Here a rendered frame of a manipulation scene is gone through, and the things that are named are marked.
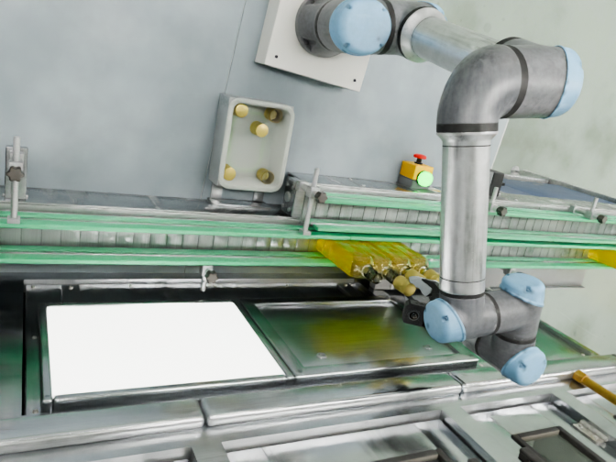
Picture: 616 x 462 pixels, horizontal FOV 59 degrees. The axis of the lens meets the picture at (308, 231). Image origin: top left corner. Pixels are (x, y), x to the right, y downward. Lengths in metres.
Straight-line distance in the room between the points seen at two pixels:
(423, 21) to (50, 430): 1.01
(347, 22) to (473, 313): 0.64
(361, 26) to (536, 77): 0.43
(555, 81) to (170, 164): 0.90
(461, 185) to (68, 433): 0.69
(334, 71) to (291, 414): 0.85
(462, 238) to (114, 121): 0.85
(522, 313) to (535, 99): 0.36
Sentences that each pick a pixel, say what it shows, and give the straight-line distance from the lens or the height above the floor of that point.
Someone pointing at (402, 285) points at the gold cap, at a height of 1.19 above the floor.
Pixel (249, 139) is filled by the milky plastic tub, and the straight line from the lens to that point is 1.44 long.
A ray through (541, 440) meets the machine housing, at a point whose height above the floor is 1.54.
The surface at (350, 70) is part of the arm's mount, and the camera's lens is 1.47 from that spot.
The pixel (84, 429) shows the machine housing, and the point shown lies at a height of 1.39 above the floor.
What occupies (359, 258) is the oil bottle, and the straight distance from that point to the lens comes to 1.31.
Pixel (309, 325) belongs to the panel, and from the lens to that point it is 1.28.
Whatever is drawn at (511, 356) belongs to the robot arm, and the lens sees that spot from 1.06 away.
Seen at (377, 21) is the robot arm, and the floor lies 1.06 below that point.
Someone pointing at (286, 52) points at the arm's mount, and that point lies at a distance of 1.40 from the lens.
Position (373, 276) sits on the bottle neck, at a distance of 1.28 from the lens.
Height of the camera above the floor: 2.10
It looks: 57 degrees down
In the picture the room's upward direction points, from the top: 127 degrees clockwise
